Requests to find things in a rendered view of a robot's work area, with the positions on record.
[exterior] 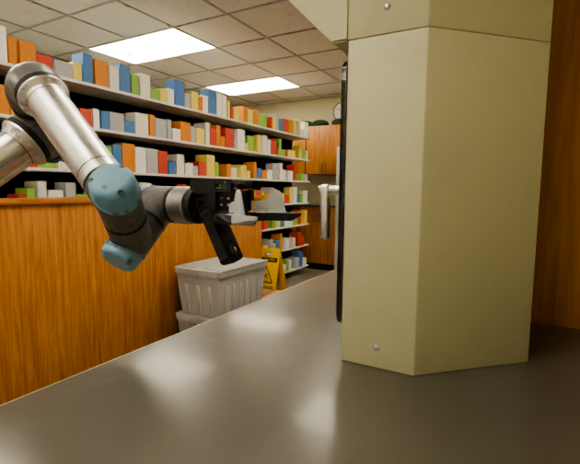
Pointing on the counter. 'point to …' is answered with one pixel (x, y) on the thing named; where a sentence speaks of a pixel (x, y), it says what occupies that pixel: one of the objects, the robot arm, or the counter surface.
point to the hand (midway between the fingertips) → (282, 220)
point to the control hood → (328, 18)
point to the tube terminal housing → (443, 181)
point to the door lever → (326, 209)
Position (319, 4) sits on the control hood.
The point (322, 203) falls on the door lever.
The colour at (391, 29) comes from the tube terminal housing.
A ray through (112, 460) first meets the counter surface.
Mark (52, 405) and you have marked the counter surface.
